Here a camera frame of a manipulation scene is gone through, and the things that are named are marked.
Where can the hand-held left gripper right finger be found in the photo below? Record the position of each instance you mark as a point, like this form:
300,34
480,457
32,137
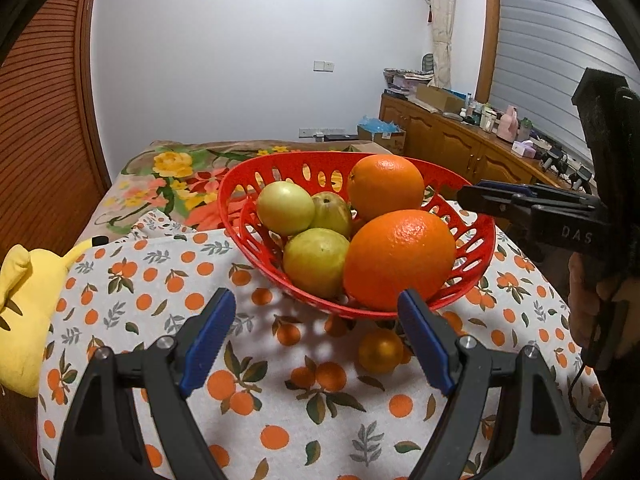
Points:
422,340

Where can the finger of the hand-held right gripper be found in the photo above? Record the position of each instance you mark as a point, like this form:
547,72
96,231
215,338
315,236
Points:
560,196
495,205

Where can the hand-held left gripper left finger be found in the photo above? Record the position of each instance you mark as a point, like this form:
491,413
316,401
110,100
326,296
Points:
210,340

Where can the dark small tangerine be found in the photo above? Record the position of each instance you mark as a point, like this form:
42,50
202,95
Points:
381,351

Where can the large orange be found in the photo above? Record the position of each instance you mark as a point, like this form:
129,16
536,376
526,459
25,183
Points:
400,260
387,185

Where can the red plastic perforated basket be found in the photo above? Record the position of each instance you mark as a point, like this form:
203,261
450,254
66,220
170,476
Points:
325,306

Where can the large yellow-green apple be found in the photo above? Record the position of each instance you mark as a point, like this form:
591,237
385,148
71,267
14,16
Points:
315,262

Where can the pale green apple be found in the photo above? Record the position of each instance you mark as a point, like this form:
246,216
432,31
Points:
285,207

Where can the person's right forearm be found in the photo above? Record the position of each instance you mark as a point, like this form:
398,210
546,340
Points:
625,400

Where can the person's right hand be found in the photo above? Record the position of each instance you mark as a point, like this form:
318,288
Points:
582,300

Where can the pink tissue box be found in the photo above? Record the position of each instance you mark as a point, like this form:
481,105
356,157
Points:
523,149

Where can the green-lid jar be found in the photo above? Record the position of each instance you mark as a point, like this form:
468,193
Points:
524,130

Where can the wooden sideboard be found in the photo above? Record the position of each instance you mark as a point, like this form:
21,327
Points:
450,140

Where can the pink bottle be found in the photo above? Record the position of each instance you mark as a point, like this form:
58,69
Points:
507,124

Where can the group of small bottles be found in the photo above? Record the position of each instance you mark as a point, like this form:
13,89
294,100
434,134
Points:
480,112

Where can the orange-print white tablecloth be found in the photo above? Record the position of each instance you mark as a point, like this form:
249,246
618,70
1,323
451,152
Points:
280,425

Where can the open cardboard box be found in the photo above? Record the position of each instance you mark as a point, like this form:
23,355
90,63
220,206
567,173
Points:
439,99

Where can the grey window blind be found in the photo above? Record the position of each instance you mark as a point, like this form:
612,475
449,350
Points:
545,45

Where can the cardboard box with blue items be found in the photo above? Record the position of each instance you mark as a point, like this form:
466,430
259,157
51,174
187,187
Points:
382,135

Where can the pile of papers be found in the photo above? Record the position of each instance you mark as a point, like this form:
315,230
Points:
405,80

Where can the small green apple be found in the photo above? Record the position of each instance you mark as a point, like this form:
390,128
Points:
332,215

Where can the small grey fan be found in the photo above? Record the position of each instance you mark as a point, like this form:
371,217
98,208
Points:
427,62

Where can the floral blanket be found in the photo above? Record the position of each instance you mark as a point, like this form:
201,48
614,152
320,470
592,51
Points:
165,180

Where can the beige curtain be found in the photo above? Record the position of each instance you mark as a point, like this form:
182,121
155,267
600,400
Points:
442,25

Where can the yellow plush toy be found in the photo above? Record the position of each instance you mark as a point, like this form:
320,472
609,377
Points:
22,320

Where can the wooden louvered door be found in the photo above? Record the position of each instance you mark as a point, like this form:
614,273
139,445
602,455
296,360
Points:
45,125

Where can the white wall socket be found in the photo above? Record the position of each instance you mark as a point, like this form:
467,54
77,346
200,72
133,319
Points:
323,65

